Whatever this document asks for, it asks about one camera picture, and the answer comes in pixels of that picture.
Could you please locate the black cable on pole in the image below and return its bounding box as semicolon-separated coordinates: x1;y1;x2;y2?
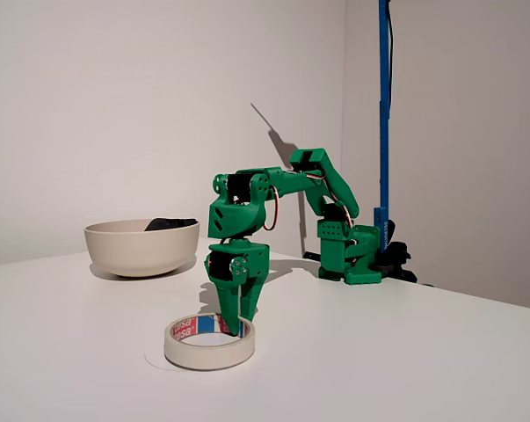
386;0;396;111

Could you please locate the red white servo wire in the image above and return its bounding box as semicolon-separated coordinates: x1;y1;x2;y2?
263;186;282;232

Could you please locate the dark crumpled cloth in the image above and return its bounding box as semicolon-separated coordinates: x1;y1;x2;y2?
143;216;199;233

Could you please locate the beige masking tape roll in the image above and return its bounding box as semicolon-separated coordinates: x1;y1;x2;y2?
163;312;256;371

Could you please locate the blue camera pole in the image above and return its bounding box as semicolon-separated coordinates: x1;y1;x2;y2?
373;0;396;254

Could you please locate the beige round bowl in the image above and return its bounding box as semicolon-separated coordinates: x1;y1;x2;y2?
83;218;201;278

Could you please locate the black table clamp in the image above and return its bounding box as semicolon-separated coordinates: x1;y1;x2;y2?
376;219;418;283

